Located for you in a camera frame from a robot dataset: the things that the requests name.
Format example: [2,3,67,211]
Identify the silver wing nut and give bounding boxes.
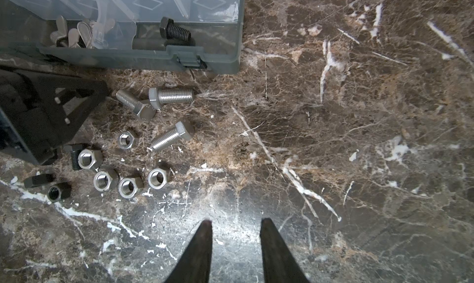
[49,15,95,49]

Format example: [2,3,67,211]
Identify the silver hex bolt top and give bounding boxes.
[148,88,195,110]

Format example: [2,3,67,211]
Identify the silver hex bolt lower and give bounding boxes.
[150,120,195,152]

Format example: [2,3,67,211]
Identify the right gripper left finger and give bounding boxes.
[165,220,212,283]

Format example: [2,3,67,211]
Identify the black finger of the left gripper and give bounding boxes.
[1,66,108,166]

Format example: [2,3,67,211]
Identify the silver hex bolt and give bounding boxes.
[150,120,195,152]
[116,89,156,121]
[148,88,195,110]

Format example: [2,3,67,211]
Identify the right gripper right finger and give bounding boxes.
[260,218,309,283]

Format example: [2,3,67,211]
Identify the silver hex nut middle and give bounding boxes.
[118,177,144,199]

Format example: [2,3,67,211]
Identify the clear plastic organizer box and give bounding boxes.
[1,0,245,74]

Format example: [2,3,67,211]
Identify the black hex nut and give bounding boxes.
[47,183,72,203]

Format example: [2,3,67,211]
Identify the silver hex nut lower left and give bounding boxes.
[93,168,119,192]

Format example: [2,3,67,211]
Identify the silver hex nut small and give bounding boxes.
[117,131,139,150]

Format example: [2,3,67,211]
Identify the silver hex bolt left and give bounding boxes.
[116,89,156,121]

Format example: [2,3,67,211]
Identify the silver hex nut right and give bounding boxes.
[148,168,172,190]

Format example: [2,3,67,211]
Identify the black hex bolt short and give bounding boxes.
[64,144,87,171]

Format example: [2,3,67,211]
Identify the black hex bolt lying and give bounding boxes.
[23,173,54,189]

